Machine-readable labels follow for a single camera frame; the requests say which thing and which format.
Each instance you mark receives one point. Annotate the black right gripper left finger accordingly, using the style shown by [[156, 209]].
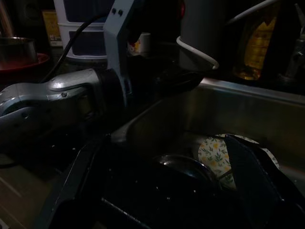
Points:
[[76, 190]]

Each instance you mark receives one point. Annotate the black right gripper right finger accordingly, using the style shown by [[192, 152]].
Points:
[[259, 190]]

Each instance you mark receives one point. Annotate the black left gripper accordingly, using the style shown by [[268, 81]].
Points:
[[143, 83]]

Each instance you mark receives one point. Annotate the floral patterned round plate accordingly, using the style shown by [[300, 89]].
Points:
[[214, 155]]

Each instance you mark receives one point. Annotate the large steel bowl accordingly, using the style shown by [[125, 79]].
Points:
[[16, 51]]

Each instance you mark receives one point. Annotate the stainless steel sink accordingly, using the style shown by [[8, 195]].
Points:
[[214, 112]]

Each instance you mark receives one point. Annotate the white printed mug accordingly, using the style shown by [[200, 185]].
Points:
[[145, 44]]

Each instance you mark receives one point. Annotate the small steel bowl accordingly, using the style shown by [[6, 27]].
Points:
[[186, 171]]

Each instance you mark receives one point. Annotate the yellow oil bottle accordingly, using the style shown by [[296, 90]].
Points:
[[255, 47]]

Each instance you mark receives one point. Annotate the white tiered storage rack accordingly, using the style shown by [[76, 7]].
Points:
[[64, 28]]

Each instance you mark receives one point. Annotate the pink plastic plate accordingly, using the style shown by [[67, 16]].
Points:
[[35, 63]]

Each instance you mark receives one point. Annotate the yellow tea box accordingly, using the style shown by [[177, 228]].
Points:
[[51, 26]]

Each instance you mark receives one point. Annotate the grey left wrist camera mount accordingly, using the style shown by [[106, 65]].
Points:
[[113, 35]]

